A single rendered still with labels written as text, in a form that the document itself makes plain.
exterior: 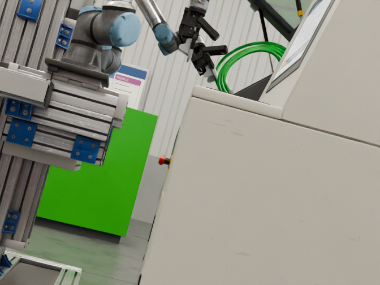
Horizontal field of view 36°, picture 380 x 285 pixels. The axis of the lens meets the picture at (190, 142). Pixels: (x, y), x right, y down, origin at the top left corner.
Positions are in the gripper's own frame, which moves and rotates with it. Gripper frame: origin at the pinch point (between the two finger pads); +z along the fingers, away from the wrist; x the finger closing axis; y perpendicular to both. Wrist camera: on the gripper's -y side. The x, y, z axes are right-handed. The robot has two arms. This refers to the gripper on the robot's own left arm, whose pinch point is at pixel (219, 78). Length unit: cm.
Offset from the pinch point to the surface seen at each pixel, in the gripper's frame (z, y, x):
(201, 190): 83, 14, 90
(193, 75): -370, 45, -528
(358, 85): 75, -31, 84
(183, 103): -340, 79, -536
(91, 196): -119, 165, -254
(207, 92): 64, 2, 97
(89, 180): -131, 159, -247
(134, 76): -392, 123, -486
